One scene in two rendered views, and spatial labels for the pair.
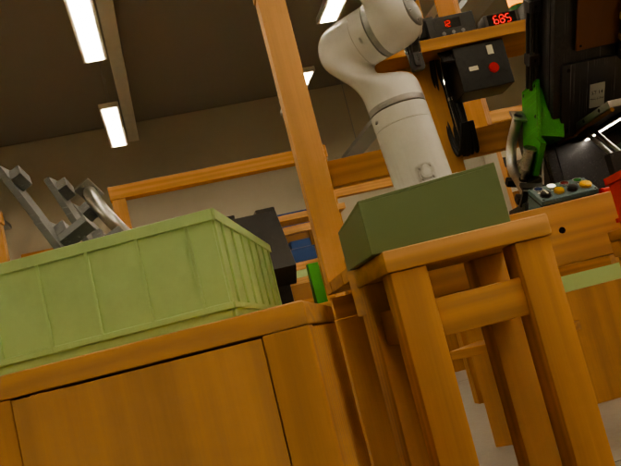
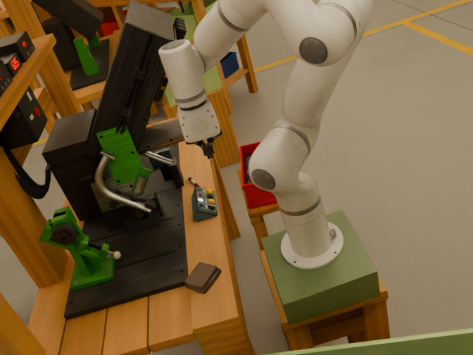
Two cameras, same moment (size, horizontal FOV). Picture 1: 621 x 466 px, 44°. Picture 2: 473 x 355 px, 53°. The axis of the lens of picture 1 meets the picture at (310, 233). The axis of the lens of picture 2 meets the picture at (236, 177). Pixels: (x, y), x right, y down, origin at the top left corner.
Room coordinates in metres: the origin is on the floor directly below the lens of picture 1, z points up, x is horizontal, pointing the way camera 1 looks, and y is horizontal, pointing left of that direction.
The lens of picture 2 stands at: (1.57, 0.82, 1.95)
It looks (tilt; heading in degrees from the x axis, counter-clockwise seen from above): 33 degrees down; 278
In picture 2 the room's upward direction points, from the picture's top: 17 degrees counter-clockwise
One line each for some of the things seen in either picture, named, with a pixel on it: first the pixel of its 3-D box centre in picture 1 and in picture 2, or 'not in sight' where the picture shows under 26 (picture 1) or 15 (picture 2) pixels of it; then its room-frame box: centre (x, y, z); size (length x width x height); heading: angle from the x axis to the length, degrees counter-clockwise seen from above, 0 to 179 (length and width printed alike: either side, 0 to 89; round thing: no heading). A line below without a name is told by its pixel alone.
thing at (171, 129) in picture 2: (602, 122); (138, 141); (2.15, -0.88, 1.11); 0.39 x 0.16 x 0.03; 7
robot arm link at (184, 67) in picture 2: not in sight; (182, 67); (1.78, -0.35, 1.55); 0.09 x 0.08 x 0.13; 53
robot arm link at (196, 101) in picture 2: not in sight; (190, 97); (1.79, -0.34, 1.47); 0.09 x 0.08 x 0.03; 6
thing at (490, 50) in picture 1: (478, 71); (17, 116); (2.43, -0.65, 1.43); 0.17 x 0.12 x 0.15; 97
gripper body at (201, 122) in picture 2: not in sight; (197, 117); (1.78, -0.34, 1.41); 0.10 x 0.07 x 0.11; 6
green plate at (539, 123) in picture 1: (541, 118); (122, 151); (2.17, -0.72, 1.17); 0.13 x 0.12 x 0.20; 97
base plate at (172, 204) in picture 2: not in sight; (134, 202); (2.24, -0.78, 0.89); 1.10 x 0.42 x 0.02; 97
